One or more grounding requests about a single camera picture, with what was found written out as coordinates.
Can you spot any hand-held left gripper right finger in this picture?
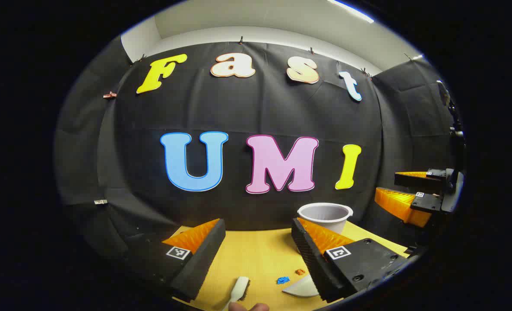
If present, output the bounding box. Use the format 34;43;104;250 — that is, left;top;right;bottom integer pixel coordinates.
291;217;412;303

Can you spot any small white broom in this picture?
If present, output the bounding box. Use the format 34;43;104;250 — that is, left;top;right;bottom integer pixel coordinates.
221;276;251;311

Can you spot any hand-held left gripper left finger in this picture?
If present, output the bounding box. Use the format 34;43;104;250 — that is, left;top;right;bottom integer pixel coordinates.
124;218;226;303

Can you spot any white plastic dustpan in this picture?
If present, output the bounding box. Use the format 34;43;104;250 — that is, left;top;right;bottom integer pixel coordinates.
282;273;320;298

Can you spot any white ribbed garbage bin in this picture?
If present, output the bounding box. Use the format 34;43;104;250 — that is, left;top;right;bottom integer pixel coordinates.
297;203;354;235

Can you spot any wooden desktop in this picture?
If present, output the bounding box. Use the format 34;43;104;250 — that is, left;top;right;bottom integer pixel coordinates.
170;220;410;311

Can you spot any black backdrop cloth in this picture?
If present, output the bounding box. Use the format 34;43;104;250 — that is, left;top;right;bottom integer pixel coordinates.
53;37;466;268

